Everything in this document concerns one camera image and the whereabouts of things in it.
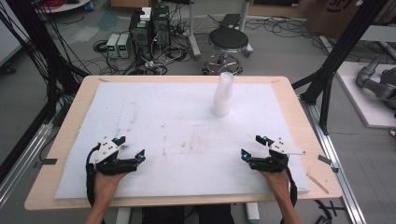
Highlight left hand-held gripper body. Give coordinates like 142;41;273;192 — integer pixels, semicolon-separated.
86;135;139;176

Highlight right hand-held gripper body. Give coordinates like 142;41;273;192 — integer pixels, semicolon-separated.
248;137;306;174

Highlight person's right hand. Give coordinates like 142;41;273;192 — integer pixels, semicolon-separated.
260;170;292;201

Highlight person's left hand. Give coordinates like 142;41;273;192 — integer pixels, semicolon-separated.
93;172;127;201

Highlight thin wooden stick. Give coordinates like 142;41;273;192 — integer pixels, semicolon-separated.
305;173;330;195

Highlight white foam mat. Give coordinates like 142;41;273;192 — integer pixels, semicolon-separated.
54;81;312;200

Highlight white table leg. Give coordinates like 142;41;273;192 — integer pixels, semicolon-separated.
115;206;133;224
245;202;262;224

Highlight person's dark trousers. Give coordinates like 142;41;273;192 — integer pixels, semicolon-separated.
140;204;235;224

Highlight grey bench power supply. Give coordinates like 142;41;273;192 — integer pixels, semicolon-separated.
117;33;133;60
106;33;121;59

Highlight white floor board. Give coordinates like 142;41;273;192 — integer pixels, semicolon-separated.
335;61;396;130

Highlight large black computer tower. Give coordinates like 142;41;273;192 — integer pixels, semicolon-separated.
128;10;154;62

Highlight black round stool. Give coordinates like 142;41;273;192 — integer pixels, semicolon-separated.
203;27;252;76

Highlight grey metal stand leg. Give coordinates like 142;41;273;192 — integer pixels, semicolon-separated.
186;0;203;61
238;0;255;59

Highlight small black computer tower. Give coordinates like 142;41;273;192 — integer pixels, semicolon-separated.
151;5;172;49

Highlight white box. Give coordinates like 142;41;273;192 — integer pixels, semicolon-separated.
139;7;153;22

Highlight cardboard box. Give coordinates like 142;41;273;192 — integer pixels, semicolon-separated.
305;0;365;39

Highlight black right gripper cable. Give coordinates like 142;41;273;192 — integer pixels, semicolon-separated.
284;166;299;208

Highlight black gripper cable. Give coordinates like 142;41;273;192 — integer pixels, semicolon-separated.
284;166;299;208
85;144;101;208

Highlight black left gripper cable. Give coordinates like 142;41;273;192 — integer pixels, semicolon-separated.
85;144;101;208

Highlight aluminium rail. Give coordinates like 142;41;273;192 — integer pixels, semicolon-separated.
299;95;368;224
0;122;54;208

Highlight tangle of floor cables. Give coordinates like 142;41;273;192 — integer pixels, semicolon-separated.
92;18;200;77

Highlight black metal frame stand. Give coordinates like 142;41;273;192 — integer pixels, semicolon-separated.
0;0;90;185
291;0;390;135

